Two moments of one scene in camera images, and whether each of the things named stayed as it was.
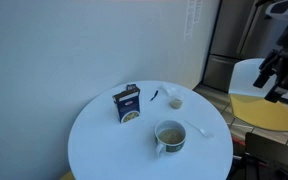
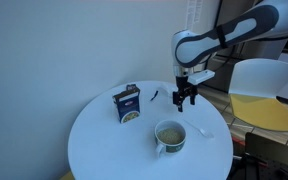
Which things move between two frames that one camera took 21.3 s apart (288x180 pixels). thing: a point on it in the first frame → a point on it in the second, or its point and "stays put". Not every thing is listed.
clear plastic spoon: x=203 y=131 stays put
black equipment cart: x=262 y=158 stays put
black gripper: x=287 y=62 → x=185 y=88
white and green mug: x=169 y=136 stays put
